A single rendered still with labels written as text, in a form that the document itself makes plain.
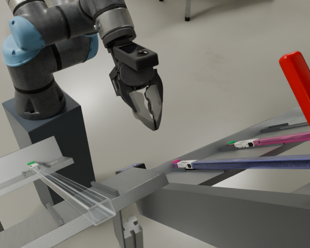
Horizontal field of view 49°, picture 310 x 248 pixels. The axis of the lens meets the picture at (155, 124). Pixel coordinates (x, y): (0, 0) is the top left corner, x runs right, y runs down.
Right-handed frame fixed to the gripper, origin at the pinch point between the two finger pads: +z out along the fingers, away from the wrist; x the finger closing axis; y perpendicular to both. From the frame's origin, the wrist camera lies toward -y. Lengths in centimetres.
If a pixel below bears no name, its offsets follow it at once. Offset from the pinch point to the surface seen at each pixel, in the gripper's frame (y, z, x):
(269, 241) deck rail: -41.8, 12.0, 10.0
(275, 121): -3.5, 8.7, -25.2
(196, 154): -3.5, 8.6, -4.7
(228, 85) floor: 110, -8, -94
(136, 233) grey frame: -0.2, 18.4, 11.5
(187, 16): 164, -71, -117
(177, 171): -6.0, 9.8, 1.2
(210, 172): -19.1, 9.9, 1.5
